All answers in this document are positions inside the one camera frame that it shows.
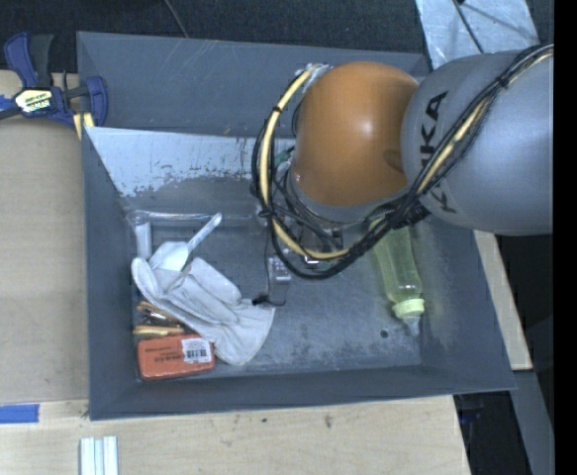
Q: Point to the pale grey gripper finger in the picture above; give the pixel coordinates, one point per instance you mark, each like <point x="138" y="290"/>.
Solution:
<point x="279" y="285"/>

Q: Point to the grey metal bin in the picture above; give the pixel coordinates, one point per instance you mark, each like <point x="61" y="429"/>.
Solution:
<point x="327" y="314"/>

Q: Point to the white work glove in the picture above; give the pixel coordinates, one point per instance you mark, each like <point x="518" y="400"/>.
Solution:
<point x="209" y="300"/>

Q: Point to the clear bottle with yellow liquid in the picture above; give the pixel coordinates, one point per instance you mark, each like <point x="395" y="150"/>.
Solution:
<point x="401" y="275"/>

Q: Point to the white plastic scoop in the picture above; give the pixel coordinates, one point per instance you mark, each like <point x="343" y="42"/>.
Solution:
<point x="174" y="257"/>

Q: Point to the orange box with barcode label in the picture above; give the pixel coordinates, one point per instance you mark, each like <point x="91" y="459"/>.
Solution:
<point x="169" y="359"/>

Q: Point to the clear plastic tube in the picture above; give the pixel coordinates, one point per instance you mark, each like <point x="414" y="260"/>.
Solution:
<point x="142" y="238"/>

